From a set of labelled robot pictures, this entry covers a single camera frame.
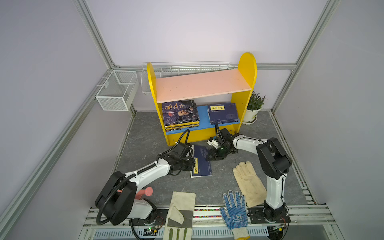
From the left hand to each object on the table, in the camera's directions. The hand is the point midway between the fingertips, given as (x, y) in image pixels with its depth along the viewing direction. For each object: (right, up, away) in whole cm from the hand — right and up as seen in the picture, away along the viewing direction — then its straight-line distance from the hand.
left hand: (194, 167), depth 85 cm
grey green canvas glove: (-7, -24, -14) cm, 29 cm away
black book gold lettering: (-8, +24, +4) cm, 25 cm away
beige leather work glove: (+33, -12, -2) cm, 36 cm away
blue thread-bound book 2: (+5, -1, +4) cm, 6 cm away
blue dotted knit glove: (+22, -22, -11) cm, 33 cm away
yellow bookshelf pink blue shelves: (+3, +36, +13) cm, 39 cm away
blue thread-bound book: (+18, +32, +10) cm, 38 cm away
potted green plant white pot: (+42, +41, +16) cm, 61 cm away
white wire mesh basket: (-52, +47, +15) cm, 71 cm away
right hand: (+10, +1, +8) cm, 13 cm away
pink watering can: (-22, -8, -13) cm, 27 cm away
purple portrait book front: (-9, +32, +4) cm, 33 cm away
